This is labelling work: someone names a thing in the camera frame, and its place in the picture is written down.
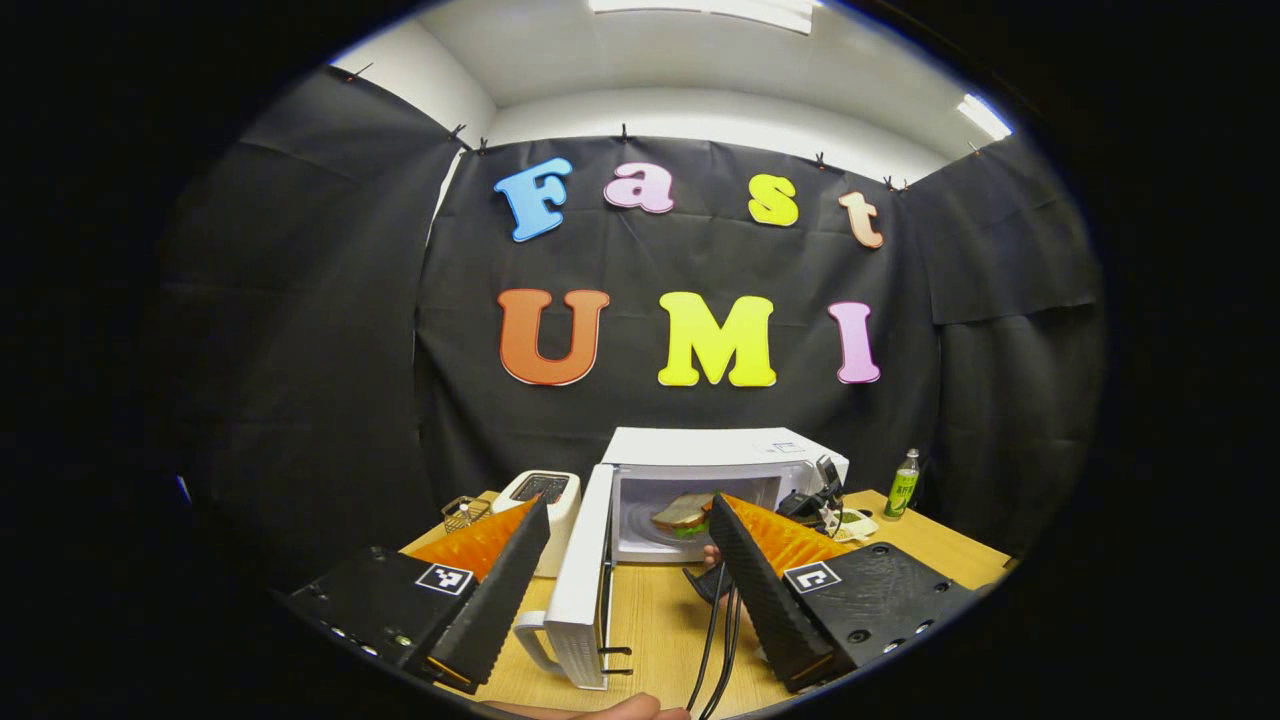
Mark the white toaster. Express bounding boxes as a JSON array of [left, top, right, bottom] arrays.
[[490, 470, 581, 579]]

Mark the white microwave oven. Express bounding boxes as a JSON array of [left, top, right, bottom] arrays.
[[515, 427, 851, 691]]

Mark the green drink bottle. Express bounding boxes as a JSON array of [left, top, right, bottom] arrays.
[[884, 448, 921, 519]]

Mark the wire basket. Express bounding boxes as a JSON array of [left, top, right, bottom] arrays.
[[442, 495, 493, 534]]

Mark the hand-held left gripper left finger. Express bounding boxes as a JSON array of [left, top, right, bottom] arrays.
[[285, 495, 551, 696]]

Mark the black cable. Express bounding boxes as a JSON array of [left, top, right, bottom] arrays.
[[686, 565, 723, 713], [702, 585, 746, 720]]

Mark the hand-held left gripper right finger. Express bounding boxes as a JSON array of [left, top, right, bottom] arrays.
[[707, 493, 981, 693]]

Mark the large ceiling light panel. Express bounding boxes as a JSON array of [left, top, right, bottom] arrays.
[[588, 0, 816, 36]]

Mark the black backdrop cloth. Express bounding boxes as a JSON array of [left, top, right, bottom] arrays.
[[160, 65, 1106, 591]]

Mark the small ceiling light panel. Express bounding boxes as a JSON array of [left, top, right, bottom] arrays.
[[955, 93, 1013, 141]]

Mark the lettuce sandwich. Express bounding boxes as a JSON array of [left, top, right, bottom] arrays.
[[652, 492, 723, 541]]

